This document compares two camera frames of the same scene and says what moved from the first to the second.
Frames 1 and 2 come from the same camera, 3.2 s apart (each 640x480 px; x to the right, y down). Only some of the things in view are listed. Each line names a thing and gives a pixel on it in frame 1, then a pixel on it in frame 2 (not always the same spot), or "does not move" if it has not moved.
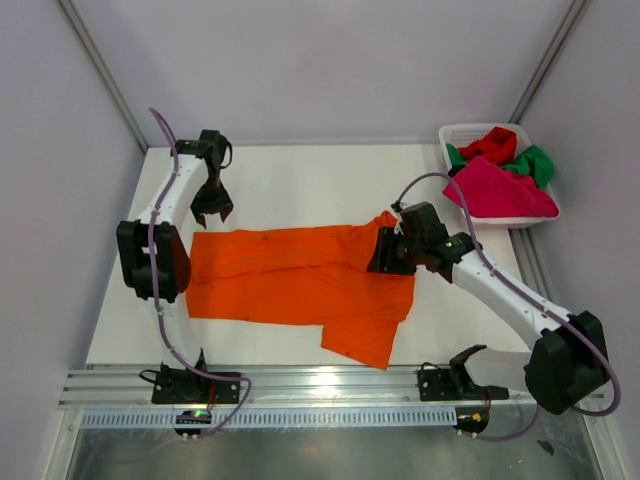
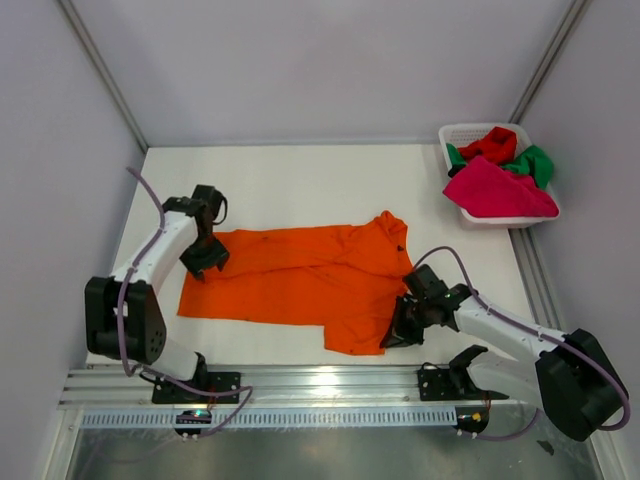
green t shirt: (533, 161) does not move
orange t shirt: (304, 274) does not move
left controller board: (192, 417) does not move
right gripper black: (382, 250) to (409, 317)
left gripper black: (211, 201) to (204, 251)
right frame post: (576, 12) does not move
